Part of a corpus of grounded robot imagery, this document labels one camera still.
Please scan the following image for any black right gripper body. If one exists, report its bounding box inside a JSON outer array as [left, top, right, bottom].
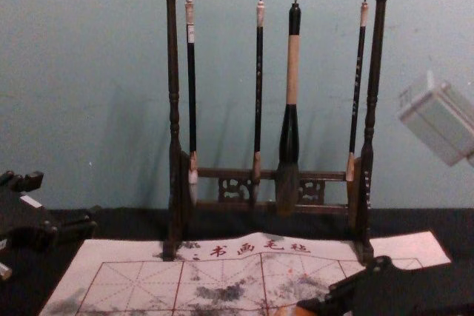
[[364, 255, 474, 316]]

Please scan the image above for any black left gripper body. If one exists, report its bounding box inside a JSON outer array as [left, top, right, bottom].
[[0, 182, 60, 252]]

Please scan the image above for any black table cloth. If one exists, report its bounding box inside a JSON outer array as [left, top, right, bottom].
[[0, 204, 474, 316]]

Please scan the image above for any white felt mat red grid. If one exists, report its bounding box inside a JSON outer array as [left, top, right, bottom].
[[39, 230, 453, 316]]

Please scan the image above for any dark wooden brush rack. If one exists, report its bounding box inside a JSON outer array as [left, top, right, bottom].
[[129, 0, 433, 262]]

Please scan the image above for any thin brush with white label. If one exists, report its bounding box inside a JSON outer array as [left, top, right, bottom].
[[184, 0, 200, 209]]

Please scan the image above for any thin black calligraphy brush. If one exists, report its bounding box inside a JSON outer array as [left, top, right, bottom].
[[251, 0, 266, 203], [345, 0, 370, 184]]

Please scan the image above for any thick black and tan brush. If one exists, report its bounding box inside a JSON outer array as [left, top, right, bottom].
[[275, 0, 302, 218]]

